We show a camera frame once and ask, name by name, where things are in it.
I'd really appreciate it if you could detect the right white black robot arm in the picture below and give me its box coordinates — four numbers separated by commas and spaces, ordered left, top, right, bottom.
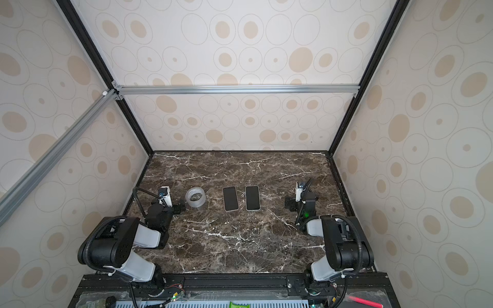
285, 197, 374, 282

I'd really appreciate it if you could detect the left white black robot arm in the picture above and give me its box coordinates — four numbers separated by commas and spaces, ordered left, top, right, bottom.
77, 203, 186, 287

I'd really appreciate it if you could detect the phone in grey case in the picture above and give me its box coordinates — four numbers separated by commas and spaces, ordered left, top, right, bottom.
245, 186, 261, 211

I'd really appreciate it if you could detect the clear tape roll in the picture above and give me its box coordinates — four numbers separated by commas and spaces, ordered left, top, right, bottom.
185, 187, 207, 209

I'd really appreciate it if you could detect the green tag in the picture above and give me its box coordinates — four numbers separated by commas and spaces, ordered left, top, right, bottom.
229, 302, 250, 308

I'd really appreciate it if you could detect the pink pen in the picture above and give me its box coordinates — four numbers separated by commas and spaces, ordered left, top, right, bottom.
345, 295, 383, 308

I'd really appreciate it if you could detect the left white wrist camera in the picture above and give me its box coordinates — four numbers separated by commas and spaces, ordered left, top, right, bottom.
158, 186, 173, 207

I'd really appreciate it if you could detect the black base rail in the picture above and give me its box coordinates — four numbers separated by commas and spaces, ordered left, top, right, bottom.
69, 273, 400, 307

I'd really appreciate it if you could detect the horizontal aluminium rail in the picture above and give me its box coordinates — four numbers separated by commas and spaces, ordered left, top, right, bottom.
111, 83, 360, 97

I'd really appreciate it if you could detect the diagonal aluminium rail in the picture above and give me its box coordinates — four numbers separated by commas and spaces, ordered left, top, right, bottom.
1, 89, 117, 225

